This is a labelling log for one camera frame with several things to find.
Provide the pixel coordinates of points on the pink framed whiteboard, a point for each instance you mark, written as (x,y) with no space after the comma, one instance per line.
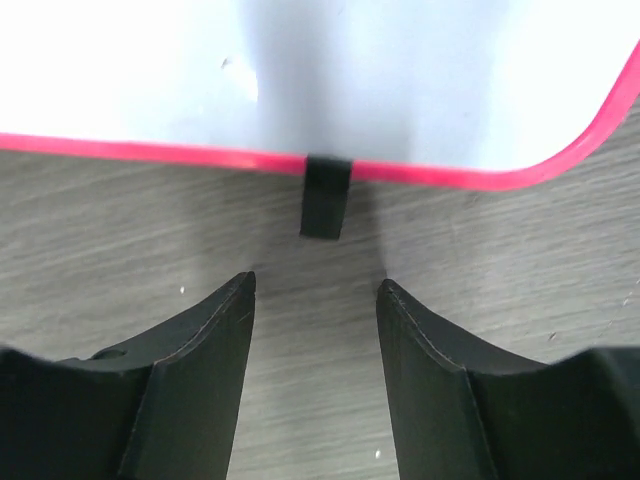
(482,95)

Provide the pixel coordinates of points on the black whiteboard foot right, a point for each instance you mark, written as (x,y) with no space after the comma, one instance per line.
(327,181)

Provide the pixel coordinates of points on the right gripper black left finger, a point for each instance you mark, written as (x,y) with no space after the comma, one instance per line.
(163,404)

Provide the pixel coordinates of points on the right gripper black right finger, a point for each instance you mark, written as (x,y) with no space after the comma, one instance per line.
(463,408)

